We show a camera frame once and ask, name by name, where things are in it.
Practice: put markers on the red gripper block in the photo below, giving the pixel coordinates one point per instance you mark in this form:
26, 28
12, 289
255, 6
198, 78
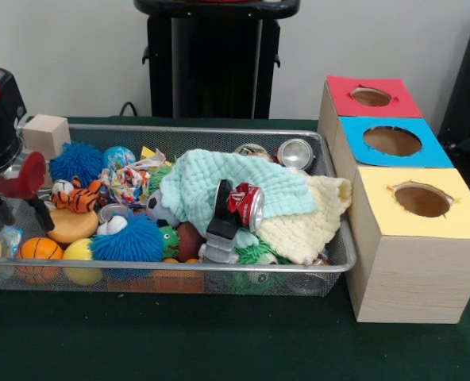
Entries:
32, 174

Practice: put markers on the clear crinkled plastic packet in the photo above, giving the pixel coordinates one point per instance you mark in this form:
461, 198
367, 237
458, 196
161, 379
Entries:
10, 238

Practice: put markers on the blue fuzzy monster toy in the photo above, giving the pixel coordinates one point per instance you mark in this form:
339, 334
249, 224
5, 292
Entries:
129, 240

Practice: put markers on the mint green waffle cloth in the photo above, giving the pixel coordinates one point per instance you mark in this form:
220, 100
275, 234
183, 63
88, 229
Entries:
203, 178

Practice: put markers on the crushed red drink can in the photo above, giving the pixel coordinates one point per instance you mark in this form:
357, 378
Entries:
245, 202

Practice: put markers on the cream yellow waffle cloth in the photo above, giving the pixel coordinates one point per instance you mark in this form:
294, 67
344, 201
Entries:
306, 230

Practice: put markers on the wooden box with three holes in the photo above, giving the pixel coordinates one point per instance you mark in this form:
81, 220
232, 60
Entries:
417, 278

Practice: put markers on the orange toy basketball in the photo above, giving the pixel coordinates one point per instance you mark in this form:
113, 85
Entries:
40, 250

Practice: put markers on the toy hamburger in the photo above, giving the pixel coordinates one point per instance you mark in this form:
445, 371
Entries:
72, 228

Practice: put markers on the orange black striped tiger toy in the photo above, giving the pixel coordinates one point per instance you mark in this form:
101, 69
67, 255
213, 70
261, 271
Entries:
78, 196

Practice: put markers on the blue spiky ball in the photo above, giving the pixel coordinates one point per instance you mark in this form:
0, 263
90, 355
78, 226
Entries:
76, 162

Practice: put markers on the plain wooden cube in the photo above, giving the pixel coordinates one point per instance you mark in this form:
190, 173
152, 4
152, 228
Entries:
46, 135

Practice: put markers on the dark green tablecloth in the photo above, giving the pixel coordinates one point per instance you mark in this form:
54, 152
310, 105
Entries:
219, 337

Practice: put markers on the black upright panel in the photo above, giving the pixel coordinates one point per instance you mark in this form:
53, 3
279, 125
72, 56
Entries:
469, 79

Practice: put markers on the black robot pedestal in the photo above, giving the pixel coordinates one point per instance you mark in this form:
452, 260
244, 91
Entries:
211, 71

